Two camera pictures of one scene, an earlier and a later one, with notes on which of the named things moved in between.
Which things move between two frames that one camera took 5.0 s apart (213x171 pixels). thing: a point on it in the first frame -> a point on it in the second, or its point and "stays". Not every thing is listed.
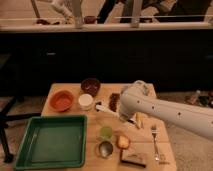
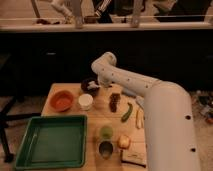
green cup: (106, 132) stays
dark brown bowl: (90, 86) stays
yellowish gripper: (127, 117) -> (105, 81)
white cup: (85, 101) stays
